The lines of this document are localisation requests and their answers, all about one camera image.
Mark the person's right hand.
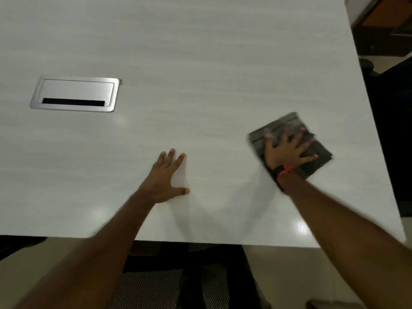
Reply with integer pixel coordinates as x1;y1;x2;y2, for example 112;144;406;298
264;124;319;171

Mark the person's left hand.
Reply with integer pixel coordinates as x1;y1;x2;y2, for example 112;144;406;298
138;148;191;205

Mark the grey cleaning cloth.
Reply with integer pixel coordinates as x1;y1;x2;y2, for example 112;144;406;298
247;111;334;181

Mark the person's left forearm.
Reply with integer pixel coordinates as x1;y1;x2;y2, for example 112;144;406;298
13;189;156;309

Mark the person's right forearm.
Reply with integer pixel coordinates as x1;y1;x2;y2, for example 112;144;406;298
283;172;412;309

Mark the black and orange wristband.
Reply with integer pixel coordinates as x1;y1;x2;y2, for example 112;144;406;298
273;164;295;192

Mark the black mesh office chair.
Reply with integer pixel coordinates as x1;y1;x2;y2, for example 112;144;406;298
109;241;269;309

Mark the dark office chair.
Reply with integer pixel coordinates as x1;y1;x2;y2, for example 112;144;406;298
358;51;412;217

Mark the brown wooden cabinet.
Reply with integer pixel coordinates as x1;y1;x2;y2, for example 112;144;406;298
350;0;412;57

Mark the silver table cable box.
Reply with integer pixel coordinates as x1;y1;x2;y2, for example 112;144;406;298
29;76;121;113

